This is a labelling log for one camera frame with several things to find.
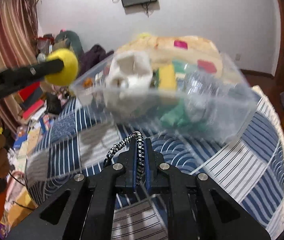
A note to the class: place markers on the yellow sponge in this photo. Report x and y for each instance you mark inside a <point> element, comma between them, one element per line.
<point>168,77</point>

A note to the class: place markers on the dark purple garment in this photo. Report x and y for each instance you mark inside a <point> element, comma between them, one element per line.
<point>94,57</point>

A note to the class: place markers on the blue white patterned bedsheet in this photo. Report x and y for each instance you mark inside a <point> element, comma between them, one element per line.
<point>232,170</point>

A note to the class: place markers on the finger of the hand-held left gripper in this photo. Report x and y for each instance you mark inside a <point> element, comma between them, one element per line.
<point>32,72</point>

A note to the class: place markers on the silver glitter cloth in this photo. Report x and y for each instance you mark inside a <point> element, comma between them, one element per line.
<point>202,92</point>

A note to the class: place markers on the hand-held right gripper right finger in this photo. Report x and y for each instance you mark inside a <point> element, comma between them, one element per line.
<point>149,167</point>

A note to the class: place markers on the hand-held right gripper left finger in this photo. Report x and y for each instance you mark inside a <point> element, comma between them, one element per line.
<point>132,167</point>

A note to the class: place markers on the white fabric item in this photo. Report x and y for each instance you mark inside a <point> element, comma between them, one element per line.
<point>129,80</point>

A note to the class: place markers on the green knitted glove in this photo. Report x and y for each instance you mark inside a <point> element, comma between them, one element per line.
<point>174,117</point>

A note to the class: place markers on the black white braided band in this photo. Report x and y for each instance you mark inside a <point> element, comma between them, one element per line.
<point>122,145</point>

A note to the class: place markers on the striped brown curtain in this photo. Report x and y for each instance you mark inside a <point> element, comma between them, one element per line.
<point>12,30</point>

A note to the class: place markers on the clear plastic storage box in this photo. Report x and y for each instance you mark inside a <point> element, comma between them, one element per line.
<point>219,120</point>

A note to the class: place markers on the yellow pompom ball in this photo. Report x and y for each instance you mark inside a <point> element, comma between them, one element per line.
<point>69,76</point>

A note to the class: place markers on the yellow fuzzy item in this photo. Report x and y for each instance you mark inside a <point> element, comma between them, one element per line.
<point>144,35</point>

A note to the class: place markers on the yellow blanket with coloured patches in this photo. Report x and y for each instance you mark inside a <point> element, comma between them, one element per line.
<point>199,47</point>

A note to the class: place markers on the pile of books and papers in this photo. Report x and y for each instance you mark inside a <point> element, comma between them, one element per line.
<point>32,120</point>

